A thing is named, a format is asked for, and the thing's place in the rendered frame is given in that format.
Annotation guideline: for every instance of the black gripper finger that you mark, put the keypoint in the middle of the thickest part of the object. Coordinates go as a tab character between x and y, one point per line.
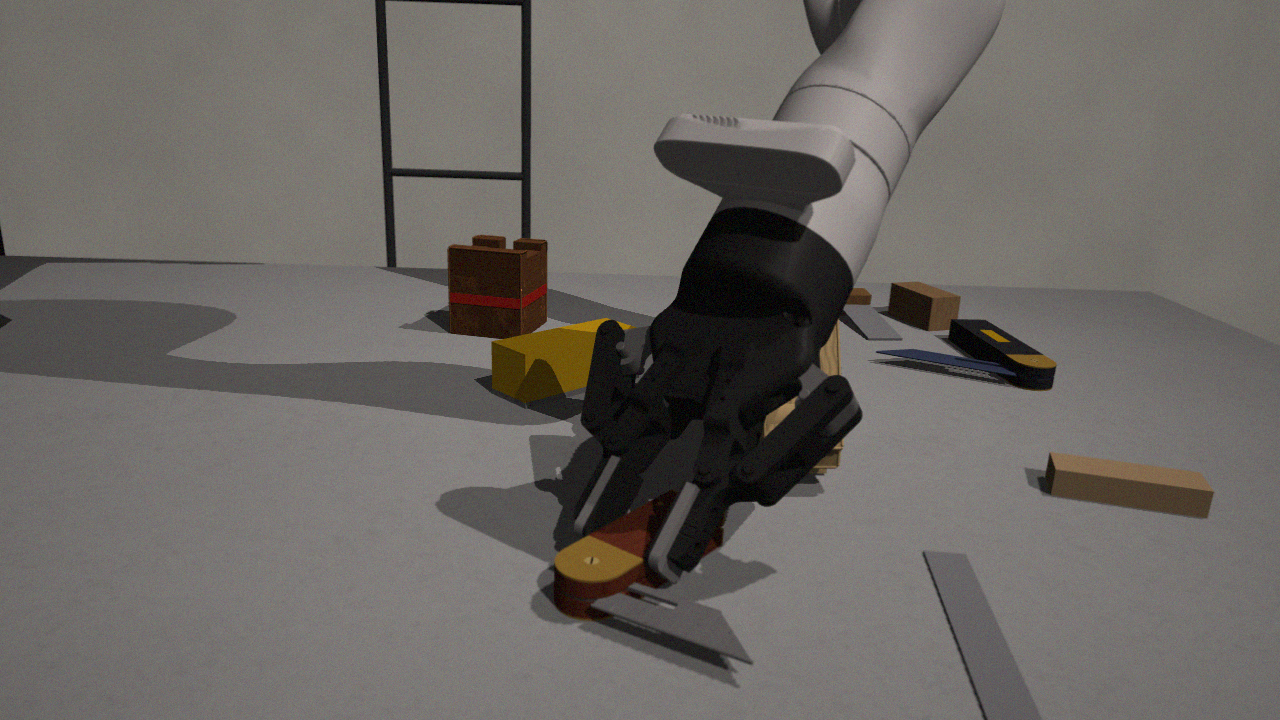
631	423
826	410

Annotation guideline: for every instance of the yellow rectangular block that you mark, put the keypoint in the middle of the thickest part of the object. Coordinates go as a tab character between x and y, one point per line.
541	367

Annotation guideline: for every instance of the grey flat bar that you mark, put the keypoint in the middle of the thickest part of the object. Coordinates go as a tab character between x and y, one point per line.
996	678

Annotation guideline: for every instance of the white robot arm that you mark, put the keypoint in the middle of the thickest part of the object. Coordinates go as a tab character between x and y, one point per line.
890	71

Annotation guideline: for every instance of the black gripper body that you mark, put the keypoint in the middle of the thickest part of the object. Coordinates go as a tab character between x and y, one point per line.
759	272

